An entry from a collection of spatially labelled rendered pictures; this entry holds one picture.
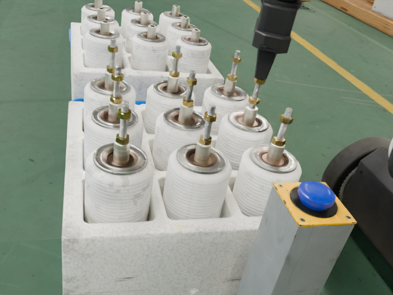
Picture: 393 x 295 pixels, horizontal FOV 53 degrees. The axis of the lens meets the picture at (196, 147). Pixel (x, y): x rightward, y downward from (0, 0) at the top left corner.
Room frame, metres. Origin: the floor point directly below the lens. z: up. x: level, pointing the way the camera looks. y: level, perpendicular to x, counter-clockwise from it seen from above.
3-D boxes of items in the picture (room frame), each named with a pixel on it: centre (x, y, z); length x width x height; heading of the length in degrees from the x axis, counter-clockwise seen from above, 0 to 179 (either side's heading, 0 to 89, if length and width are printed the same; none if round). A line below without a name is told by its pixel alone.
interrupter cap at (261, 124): (0.65, -0.08, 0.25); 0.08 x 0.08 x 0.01
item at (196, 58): (1.06, 0.06, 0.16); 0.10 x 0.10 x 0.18
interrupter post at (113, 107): (0.57, 0.14, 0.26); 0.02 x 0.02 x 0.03
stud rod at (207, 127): (0.50, -0.01, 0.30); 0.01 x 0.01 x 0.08
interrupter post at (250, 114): (0.65, -0.08, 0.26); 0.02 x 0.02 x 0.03
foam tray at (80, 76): (1.12, 0.21, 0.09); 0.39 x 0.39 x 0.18; 21
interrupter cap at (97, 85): (0.68, 0.18, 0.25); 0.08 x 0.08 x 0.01
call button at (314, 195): (0.36, -0.14, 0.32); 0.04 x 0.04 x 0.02
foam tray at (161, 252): (0.61, 0.03, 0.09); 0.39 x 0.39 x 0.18; 20
